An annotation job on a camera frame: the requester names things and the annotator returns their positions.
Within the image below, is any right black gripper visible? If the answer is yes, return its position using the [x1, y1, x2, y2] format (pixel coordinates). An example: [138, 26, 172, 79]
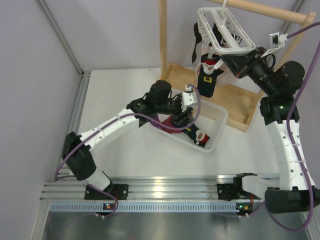
[220, 46, 277, 96]

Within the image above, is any navy santa sock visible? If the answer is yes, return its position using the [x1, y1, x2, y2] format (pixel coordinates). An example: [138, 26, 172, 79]
[182, 124, 210, 148]
[197, 53, 224, 98]

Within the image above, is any white plastic clip hanger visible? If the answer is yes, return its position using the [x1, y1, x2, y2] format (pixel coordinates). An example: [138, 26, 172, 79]
[197, 1, 256, 57]

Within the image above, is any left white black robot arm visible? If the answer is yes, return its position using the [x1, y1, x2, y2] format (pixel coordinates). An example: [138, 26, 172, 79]
[60, 80, 201, 200]

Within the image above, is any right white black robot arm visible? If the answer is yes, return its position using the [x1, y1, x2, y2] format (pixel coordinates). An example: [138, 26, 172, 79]
[221, 47, 320, 214]

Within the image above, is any black sock on hanger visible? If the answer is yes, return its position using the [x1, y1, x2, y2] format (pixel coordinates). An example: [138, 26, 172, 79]
[191, 22, 202, 64]

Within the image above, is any white plastic basket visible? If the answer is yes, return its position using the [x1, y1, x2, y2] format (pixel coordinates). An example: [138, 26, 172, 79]
[157, 98, 228, 153]

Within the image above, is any black white striped sock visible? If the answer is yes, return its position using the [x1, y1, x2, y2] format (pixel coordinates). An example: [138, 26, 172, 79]
[212, 24, 243, 48]

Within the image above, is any wooden drying rack stand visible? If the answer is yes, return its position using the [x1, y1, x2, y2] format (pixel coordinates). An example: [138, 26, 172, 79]
[158, 0, 317, 132]

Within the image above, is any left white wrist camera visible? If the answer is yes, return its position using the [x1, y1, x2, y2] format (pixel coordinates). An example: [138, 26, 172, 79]
[181, 85, 198, 107]

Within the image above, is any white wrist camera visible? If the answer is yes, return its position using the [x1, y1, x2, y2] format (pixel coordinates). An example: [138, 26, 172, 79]
[269, 32, 288, 49]
[181, 85, 198, 107]

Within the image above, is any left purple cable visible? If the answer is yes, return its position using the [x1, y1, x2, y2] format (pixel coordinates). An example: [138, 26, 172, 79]
[54, 84, 201, 218]

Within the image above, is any purple cable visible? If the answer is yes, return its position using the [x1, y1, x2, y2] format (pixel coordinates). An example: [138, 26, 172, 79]
[54, 84, 201, 218]
[259, 21, 320, 232]

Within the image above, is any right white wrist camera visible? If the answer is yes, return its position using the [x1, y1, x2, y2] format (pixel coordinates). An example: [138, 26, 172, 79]
[269, 32, 288, 49]

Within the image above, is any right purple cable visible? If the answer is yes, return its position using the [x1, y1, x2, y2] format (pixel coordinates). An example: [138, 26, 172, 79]
[259, 21, 320, 232]

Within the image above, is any aluminium mounting rail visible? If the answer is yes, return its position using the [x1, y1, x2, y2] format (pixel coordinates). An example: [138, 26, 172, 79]
[40, 174, 234, 201]

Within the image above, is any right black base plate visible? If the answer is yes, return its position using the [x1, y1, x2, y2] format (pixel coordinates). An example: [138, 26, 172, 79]
[216, 183, 246, 202]

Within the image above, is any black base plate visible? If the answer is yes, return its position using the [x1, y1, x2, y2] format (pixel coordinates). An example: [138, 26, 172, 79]
[216, 183, 246, 202]
[84, 184, 129, 200]

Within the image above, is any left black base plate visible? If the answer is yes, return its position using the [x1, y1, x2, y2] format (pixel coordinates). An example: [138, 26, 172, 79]
[84, 184, 129, 200]

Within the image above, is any aluminium corner frame profile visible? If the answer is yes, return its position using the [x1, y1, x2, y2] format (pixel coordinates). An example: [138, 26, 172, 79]
[36, 0, 92, 181]

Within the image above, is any grey slotted cable duct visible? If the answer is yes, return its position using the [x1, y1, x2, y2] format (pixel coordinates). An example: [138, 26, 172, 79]
[49, 201, 253, 214]

